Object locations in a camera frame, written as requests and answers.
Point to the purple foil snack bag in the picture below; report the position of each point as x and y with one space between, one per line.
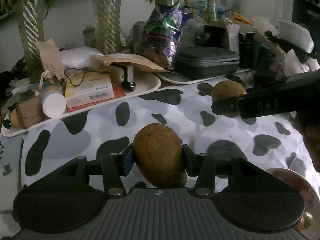
162 33

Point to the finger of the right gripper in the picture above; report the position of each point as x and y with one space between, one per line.
234 106

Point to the cow print tablecloth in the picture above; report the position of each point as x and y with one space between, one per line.
158 188

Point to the glass vase with bamboo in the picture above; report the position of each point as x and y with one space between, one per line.
30 15

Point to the white floral plate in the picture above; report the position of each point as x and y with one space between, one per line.
309 224

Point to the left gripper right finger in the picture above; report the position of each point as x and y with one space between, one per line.
202 166

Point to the brown paper envelope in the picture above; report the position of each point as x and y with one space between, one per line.
141 63

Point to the black zip case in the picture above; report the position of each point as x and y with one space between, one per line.
205 61

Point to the yellow white medicine box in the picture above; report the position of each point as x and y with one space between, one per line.
88 88

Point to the brown mango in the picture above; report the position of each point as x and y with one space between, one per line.
158 151
227 89

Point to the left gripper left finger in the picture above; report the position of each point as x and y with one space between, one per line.
113 167

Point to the white pill bottle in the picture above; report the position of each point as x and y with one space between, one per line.
53 102

